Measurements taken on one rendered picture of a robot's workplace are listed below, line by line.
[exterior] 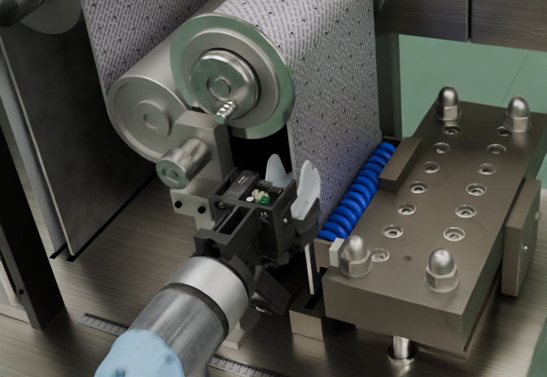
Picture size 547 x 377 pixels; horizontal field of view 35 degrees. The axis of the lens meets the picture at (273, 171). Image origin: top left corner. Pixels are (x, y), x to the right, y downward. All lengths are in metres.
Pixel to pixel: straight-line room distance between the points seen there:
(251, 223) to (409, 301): 0.21
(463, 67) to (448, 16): 2.26
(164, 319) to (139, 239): 0.53
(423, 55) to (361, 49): 2.45
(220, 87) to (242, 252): 0.17
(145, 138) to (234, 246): 0.27
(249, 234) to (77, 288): 0.45
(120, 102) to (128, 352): 0.38
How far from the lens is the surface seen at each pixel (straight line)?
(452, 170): 1.12
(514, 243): 1.06
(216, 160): 0.93
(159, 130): 1.01
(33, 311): 1.16
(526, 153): 1.15
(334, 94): 1.00
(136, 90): 1.00
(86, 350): 1.14
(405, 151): 1.12
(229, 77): 0.88
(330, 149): 1.02
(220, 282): 0.79
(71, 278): 1.25
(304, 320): 1.07
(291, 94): 0.87
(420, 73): 3.38
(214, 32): 0.88
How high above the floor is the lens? 1.69
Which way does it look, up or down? 36 degrees down
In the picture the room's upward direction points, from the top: 8 degrees counter-clockwise
